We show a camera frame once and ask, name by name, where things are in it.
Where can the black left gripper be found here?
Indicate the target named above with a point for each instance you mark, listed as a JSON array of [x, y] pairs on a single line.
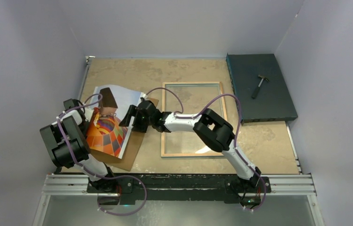
[[87, 125]]

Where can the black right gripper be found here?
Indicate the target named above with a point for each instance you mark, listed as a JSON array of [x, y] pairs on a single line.
[[133, 112]]

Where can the hot air balloon photo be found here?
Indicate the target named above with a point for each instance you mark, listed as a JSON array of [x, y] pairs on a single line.
[[116, 100]]

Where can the brown backing board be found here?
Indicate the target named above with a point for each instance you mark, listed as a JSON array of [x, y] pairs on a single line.
[[132, 149]]

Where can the blue wooden picture frame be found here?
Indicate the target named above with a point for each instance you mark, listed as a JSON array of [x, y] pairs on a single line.
[[195, 154]]

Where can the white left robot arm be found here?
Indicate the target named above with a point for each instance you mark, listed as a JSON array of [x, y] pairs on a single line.
[[65, 141]]

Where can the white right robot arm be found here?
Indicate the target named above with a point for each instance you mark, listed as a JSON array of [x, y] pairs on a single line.
[[215, 132]]

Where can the dark grey flat box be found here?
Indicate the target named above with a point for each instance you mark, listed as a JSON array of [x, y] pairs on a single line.
[[274, 102]]

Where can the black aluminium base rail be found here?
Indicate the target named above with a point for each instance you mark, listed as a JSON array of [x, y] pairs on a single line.
[[129, 188]]

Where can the claw hammer with grey handle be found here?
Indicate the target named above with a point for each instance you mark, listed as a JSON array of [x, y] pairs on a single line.
[[257, 89]]

